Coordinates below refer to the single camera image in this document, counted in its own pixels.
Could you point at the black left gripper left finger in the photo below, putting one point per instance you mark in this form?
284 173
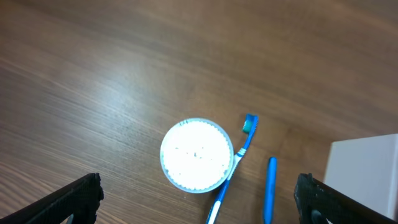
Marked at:
76 202

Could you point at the blue disposable razor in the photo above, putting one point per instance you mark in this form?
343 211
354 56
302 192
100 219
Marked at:
269 195

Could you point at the blue white toothbrush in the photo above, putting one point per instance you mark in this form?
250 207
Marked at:
250 126

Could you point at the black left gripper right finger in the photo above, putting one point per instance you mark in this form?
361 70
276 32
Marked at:
318 203

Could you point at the white cardboard box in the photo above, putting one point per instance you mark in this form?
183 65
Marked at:
365 170

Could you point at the cotton swab tub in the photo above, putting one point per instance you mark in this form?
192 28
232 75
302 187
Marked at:
196 155

